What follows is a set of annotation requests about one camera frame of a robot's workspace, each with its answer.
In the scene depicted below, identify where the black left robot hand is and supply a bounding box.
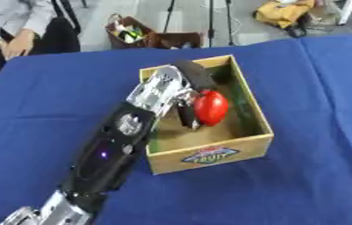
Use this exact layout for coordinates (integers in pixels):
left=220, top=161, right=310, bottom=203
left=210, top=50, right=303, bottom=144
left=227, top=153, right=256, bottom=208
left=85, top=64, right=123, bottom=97
left=169, top=60, right=219, bottom=130

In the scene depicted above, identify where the red toy fruit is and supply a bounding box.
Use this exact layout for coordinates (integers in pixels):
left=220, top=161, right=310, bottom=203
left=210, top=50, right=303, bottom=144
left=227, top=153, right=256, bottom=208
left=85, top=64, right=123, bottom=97
left=192, top=90, right=231, bottom=127

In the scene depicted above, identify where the brown open box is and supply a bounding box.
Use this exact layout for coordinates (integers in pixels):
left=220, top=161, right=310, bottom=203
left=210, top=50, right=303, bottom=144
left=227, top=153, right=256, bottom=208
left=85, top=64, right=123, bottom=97
left=147, top=31, right=206, bottom=50

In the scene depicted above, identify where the tan cardboard box green inside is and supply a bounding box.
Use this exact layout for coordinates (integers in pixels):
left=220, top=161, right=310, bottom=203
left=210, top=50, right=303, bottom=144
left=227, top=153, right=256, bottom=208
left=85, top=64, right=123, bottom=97
left=139, top=54, right=276, bottom=176

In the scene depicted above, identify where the black tripod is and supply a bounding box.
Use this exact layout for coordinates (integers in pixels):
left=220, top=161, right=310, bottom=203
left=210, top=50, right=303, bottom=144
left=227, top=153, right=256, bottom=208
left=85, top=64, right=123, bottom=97
left=162, top=0, right=237, bottom=48

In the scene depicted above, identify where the brown basket with items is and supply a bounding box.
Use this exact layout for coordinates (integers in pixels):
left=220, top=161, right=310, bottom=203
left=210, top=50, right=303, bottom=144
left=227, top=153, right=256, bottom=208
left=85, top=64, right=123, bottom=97
left=104, top=13, right=156, bottom=50

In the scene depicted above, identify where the yellow bag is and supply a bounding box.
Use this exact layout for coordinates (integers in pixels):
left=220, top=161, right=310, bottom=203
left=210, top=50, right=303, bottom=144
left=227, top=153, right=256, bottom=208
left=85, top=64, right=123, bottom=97
left=252, top=0, right=319, bottom=39

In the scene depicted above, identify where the person's hand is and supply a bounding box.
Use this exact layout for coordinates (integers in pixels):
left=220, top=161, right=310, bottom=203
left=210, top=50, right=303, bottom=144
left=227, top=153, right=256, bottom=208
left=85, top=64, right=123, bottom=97
left=2, top=28, right=38, bottom=62

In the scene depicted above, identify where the person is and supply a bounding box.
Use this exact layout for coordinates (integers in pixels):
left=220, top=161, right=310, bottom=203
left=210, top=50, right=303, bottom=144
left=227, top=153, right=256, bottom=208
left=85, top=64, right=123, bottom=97
left=0, top=0, right=83, bottom=89

